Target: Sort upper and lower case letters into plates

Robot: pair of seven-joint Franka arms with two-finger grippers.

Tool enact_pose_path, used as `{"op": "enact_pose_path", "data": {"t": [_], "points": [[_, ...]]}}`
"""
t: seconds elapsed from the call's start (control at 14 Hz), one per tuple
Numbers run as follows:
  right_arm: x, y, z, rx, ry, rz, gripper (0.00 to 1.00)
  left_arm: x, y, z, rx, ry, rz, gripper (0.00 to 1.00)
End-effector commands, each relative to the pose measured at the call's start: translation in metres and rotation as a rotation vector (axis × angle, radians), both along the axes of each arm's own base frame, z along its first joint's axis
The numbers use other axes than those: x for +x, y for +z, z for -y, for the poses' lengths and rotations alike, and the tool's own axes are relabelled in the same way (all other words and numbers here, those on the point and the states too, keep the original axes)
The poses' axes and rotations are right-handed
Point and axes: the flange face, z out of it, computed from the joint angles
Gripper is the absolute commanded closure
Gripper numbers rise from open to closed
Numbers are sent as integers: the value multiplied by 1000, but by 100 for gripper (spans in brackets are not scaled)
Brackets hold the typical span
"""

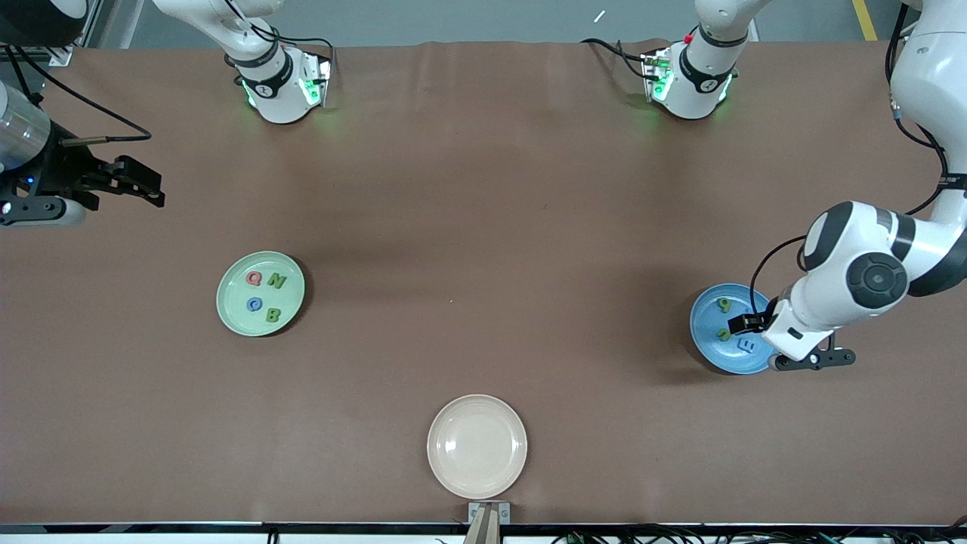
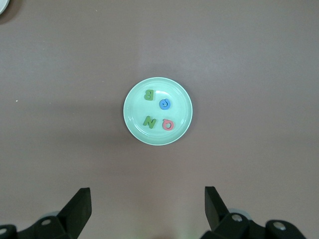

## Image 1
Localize blue plate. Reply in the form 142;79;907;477
689;283;779;376

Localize light green plate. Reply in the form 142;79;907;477
215;251;306;337

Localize brown table mat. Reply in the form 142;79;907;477
0;39;967;526

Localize beige plate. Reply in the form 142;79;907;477
427;394;528;500

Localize black right arm wrist cable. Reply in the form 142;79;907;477
4;42;153;146

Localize black arm wrist cable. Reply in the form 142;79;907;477
750;4;949;318
4;42;153;146

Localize black left arm wrist cable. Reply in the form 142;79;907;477
750;4;949;318

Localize aluminium frame profile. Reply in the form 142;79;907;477
30;42;74;67

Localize cable bundle below table edge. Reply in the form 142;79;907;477
551;525;967;544

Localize black right arm base cable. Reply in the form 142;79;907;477
268;38;335;80

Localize black arm base cable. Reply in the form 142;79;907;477
582;38;650;80
268;38;335;80

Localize black left arm base cable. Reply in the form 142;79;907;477
582;38;650;80

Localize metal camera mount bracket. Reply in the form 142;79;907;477
462;501;511;544

